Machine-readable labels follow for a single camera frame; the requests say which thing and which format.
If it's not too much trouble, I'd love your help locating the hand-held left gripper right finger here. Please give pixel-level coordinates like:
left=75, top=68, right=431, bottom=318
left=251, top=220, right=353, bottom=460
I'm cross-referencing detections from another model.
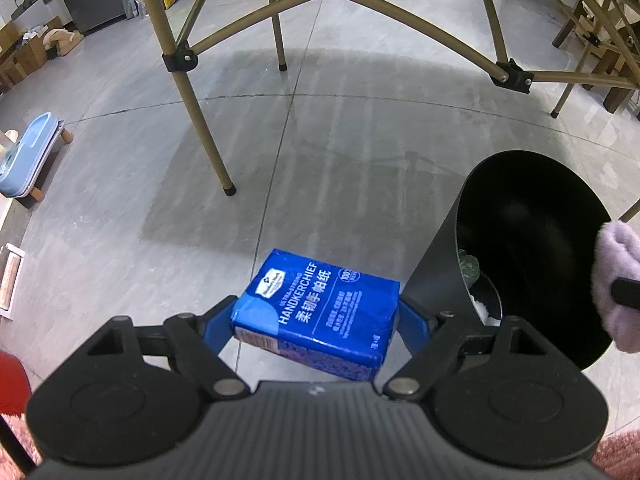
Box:
left=382, top=296, right=553, bottom=403

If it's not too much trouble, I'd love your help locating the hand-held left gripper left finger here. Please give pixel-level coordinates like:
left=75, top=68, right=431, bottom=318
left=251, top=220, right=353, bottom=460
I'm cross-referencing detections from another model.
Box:
left=86, top=296, right=252, bottom=403

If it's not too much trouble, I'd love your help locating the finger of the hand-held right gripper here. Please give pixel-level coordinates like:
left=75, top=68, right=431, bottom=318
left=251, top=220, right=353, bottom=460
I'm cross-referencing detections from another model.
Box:
left=611, top=278, right=640, bottom=307

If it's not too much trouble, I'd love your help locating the translucent plastic bag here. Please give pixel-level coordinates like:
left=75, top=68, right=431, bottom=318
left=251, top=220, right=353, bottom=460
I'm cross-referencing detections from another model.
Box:
left=457, top=248, right=483, bottom=287

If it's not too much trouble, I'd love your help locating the blue tissue pack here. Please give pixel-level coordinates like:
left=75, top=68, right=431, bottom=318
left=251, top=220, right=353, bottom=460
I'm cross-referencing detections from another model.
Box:
left=230, top=248, right=402, bottom=384

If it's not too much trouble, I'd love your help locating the black round bin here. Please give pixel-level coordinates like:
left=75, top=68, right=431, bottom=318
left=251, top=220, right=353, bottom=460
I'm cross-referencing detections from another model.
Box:
left=404, top=150, right=619, bottom=372

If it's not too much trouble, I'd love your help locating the white crumpled tissue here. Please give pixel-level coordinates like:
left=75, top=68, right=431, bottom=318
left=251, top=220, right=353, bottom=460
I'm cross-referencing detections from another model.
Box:
left=471, top=295, right=502, bottom=327

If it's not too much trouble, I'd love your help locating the red chair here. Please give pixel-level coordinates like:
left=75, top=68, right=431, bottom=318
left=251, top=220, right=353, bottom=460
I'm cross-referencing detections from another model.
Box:
left=0, top=350, right=42, bottom=480

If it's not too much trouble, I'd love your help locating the white framed floor board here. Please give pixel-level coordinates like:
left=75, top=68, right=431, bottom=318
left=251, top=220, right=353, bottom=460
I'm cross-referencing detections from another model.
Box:
left=0, top=242, right=24, bottom=319

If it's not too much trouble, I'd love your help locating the blue tub with wooden legs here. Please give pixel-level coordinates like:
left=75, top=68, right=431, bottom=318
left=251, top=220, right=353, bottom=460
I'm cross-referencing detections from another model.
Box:
left=0, top=113, right=74, bottom=206

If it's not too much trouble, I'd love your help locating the tan slatted folding table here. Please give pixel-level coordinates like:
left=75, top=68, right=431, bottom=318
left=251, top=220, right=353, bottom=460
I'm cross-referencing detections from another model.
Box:
left=125, top=0, right=640, bottom=197

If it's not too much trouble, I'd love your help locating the beige plush toy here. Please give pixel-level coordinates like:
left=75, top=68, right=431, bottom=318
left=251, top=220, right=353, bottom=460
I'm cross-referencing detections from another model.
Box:
left=42, top=28, right=84, bottom=57

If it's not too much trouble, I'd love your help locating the open cardboard box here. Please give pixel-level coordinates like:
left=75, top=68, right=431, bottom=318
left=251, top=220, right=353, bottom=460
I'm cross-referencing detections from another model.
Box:
left=0, top=21, right=52, bottom=94

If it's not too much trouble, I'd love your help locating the dark grey refrigerator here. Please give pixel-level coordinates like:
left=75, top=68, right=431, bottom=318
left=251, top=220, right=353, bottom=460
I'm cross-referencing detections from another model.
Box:
left=61, top=0, right=127, bottom=37

